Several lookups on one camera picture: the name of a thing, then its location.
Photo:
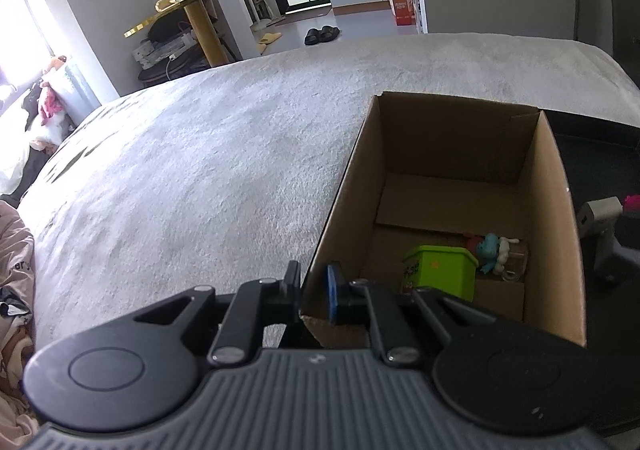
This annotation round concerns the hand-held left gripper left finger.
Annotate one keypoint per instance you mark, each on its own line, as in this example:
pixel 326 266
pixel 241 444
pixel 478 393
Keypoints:
pixel 291 284

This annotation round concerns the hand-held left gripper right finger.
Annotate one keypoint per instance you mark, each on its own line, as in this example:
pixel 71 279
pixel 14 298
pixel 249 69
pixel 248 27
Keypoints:
pixel 332 293

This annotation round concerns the pile of clothes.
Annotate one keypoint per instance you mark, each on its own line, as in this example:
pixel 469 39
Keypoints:
pixel 35 119

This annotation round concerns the black slipper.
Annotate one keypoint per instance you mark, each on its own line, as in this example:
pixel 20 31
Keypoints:
pixel 313 36
pixel 330 32

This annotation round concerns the white power strip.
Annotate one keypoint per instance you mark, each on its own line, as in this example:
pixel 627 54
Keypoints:
pixel 161 47

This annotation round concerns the pink printed blanket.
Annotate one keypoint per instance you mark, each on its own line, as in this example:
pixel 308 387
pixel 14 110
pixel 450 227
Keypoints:
pixel 12 280

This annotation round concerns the blue toy figurine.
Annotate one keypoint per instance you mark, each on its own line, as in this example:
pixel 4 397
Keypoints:
pixel 489 247

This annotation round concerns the orange cardboard box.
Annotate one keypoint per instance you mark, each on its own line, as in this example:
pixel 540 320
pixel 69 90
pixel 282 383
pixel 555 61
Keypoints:
pixel 403 5

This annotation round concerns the green plastic box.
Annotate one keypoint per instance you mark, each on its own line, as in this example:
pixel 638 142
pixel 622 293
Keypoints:
pixel 440 272

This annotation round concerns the gold tiered round table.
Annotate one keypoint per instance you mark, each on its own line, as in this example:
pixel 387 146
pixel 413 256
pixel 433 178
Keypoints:
pixel 204 27

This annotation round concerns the brown door mat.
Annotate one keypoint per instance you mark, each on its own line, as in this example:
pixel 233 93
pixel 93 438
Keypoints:
pixel 304 14

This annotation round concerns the pink object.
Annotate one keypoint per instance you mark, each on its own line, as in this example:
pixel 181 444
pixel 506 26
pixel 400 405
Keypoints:
pixel 632 203

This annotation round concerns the brown cardboard box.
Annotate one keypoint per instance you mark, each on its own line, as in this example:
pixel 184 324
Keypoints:
pixel 460 154

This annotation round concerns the yellow slipper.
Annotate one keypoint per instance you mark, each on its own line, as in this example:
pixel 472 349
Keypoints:
pixel 263 47
pixel 272 36

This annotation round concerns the white fuzzy blanket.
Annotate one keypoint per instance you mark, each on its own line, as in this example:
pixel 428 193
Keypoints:
pixel 200 169

